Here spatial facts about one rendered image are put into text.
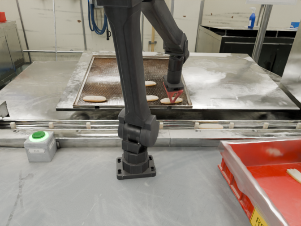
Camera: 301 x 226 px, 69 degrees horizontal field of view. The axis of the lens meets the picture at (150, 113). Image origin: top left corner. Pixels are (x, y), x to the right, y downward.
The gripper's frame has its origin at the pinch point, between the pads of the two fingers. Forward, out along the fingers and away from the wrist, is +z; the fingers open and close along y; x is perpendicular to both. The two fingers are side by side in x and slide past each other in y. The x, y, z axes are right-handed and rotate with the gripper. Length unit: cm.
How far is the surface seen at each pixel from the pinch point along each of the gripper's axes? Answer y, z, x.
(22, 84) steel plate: 47, 15, 76
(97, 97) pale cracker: 5.4, 0.2, 31.6
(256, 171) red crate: -40.5, 1.9, -16.9
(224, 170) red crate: -39.2, 0.4, -6.0
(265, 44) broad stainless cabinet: 127, 28, -144
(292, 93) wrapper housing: -4, -1, -58
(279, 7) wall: 313, 33, -299
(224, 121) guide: -15.0, 2.7, -18.7
